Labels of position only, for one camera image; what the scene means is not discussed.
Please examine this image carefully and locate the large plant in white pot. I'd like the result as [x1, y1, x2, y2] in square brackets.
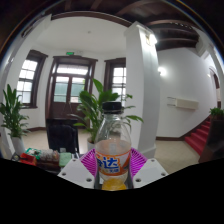
[68, 78, 145, 151]

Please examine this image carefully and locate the dark-framed window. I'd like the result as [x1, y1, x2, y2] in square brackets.
[15, 49, 49, 109]
[103, 57, 128, 104]

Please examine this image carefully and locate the small leafy plant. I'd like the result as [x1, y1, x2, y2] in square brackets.
[209, 106, 224, 122]

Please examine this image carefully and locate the small plant in white pot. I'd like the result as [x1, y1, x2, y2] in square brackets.
[0, 83, 30, 156]

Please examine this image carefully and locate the orange soda plastic bottle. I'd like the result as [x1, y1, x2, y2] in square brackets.
[94, 101, 132, 192]

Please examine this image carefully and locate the pillar-mounted lamp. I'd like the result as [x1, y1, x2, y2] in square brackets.
[145, 33, 158, 47]

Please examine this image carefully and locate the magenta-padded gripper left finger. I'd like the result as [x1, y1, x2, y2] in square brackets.
[57, 147, 98, 190]

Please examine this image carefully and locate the black chair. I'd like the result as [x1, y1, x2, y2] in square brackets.
[45, 117, 80, 155]

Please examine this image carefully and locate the plain green packet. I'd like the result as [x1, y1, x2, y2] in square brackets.
[58, 151, 73, 168]

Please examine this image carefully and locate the green white snack packet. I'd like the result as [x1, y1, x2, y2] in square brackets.
[25, 147, 42, 158]

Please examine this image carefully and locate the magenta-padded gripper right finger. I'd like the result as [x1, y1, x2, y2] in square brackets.
[128, 147, 168, 190]

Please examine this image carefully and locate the dark wooden glazed door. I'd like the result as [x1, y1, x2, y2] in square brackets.
[44, 55, 99, 120]

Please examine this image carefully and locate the red plastic box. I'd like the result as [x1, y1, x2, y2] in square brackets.
[19, 152, 38, 167]

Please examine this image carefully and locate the tray of wrapped snacks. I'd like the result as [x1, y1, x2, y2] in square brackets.
[36, 148, 61, 169]

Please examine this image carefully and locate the white wall-mounted unit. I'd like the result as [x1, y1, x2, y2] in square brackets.
[166, 96, 200, 111]

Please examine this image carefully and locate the glowing wall lamp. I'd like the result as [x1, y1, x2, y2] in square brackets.
[157, 65, 168, 77]

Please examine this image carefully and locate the red carpeted staircase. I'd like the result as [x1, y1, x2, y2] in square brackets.
[184, 116, 214, 157]

